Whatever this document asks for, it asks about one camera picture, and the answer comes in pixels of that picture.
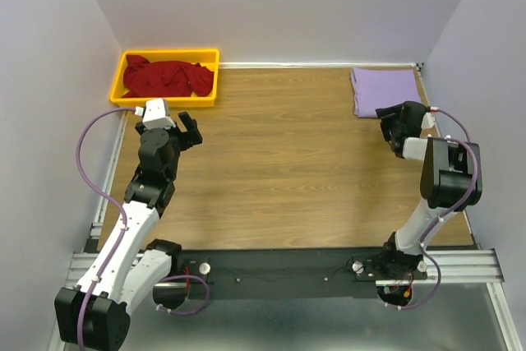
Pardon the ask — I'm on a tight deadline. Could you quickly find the lavender t shirt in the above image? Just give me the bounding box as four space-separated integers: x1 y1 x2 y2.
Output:
350 67 422 118

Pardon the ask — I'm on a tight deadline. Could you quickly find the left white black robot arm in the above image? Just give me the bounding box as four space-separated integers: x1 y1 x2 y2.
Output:
54 108 210 350

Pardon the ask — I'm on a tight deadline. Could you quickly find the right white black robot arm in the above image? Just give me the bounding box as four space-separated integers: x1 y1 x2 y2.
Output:
372 101 482 279

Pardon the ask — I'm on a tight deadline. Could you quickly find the red t shirt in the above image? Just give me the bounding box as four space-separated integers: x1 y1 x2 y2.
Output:
122 54 215 98

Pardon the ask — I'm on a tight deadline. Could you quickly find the yellow plastic bin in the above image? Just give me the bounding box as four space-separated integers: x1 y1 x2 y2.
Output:
109 48 219 109

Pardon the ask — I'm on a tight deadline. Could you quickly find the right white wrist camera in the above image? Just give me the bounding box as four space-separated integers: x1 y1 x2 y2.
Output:
421 106 438 130

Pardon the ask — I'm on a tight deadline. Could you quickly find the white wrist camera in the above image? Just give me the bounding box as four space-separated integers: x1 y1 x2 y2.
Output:
134 98 176 130
421 106 438 130

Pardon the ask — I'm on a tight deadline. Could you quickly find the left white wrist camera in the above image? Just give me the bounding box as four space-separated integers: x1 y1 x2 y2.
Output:
134 98 176 130

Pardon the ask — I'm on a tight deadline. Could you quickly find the left side aluminium rail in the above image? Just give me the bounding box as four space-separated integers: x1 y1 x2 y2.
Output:
82 114 128 253

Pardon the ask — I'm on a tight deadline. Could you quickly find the aluminium frame rail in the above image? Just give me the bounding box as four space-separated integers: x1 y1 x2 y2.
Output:
65 250 504 288

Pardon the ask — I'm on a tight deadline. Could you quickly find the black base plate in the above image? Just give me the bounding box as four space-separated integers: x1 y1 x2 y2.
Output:
135 247 428 302

